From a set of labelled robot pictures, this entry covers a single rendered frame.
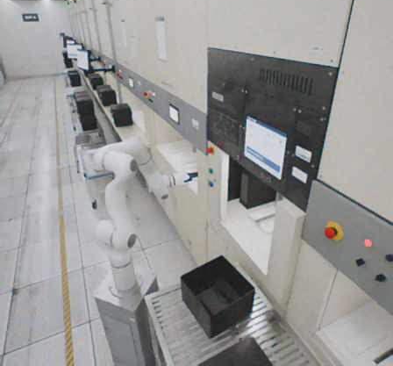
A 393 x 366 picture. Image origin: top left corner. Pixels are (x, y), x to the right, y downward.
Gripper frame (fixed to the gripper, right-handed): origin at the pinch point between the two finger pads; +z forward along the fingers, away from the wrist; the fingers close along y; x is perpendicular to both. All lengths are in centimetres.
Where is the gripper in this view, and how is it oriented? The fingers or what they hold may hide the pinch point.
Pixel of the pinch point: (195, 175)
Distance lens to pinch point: 183.1
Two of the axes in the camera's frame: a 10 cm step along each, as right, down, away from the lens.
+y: 4.1, 4.3, -8.1
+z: 9.1, -2.2, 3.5
